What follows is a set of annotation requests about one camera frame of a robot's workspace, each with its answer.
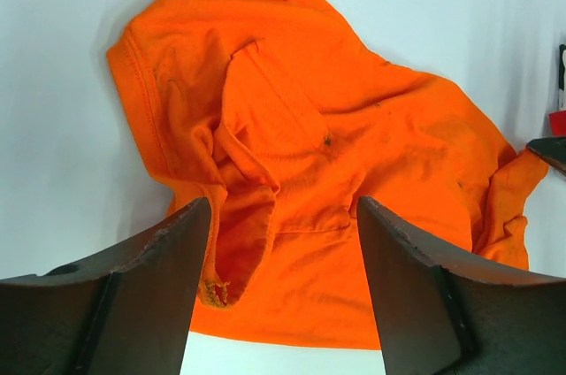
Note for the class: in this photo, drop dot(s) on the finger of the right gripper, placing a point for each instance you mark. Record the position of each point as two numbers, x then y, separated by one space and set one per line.
551 150

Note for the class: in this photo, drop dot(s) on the folded red t shirt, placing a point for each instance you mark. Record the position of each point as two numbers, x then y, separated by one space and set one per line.
557 122

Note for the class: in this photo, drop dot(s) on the orange t shirt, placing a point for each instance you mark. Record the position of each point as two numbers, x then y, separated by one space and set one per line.
276 112

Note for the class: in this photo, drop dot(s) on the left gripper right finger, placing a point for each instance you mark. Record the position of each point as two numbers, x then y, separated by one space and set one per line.
442 310

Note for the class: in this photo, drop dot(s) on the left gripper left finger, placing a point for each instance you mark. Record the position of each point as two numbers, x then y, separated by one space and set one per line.
124 310

